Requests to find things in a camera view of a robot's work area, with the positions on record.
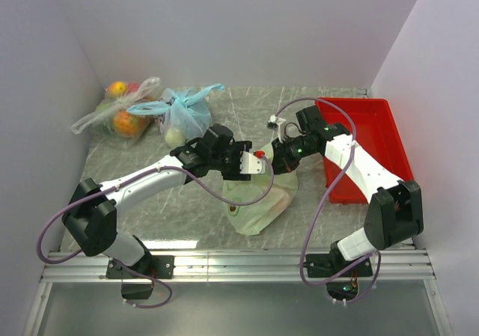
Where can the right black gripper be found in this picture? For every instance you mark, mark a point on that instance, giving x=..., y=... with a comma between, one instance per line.
x=281, y=162

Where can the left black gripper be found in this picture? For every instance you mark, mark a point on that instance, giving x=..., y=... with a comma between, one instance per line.
x=238, y=147

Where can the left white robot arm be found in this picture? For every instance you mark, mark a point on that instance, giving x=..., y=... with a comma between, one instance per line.
x=92, y=221

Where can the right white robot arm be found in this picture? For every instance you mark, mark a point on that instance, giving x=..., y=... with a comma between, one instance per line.
x=395, y=211

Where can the blue tied plastic bag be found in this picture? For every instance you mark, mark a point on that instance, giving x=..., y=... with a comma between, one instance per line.
x=180, y=115

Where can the clear tied fruit bag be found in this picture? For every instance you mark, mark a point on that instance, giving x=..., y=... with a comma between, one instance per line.
x=111, y=115

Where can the red plastic tray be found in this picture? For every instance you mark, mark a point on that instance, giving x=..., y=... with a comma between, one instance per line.
x=376, y=133

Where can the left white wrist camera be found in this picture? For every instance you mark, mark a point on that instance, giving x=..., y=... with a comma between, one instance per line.
x=252, y=163

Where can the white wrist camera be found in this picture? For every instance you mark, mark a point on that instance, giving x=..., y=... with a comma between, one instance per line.
x=252, y=163
x=278, y=124

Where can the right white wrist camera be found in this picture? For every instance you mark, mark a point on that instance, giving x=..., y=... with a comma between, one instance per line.
x=278, y=124

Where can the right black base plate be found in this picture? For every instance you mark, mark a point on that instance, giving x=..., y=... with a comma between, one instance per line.
x=343, y=285

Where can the aluminium rail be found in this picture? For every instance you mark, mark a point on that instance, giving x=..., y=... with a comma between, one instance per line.
x=230, y=266

